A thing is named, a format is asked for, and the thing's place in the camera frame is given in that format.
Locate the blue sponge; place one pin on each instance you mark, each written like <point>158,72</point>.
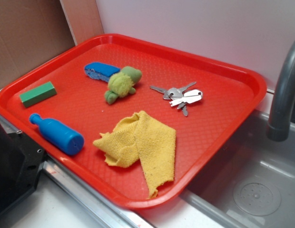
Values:
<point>100,71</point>

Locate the silver key bunch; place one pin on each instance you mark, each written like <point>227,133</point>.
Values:
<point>180,97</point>

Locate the yellow microfiber cloth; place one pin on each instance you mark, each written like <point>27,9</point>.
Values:
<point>145,139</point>

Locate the brown cardboard panel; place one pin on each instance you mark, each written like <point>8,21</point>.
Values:
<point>32,32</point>

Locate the red plastic tray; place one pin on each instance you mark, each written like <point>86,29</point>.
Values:
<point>230,94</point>

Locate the grey plastic sink basin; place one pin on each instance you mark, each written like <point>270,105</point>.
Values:
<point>250,181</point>

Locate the green plush turtle toy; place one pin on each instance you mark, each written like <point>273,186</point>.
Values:
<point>122,84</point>

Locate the blue plastic toy bottle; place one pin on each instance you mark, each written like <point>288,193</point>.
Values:
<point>60,135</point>

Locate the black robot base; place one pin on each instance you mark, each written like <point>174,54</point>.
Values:
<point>21,161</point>

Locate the green rectangular block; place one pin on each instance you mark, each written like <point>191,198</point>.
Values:
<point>38,94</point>

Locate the grey toy faucet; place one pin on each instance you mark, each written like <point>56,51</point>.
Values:
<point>282,112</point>

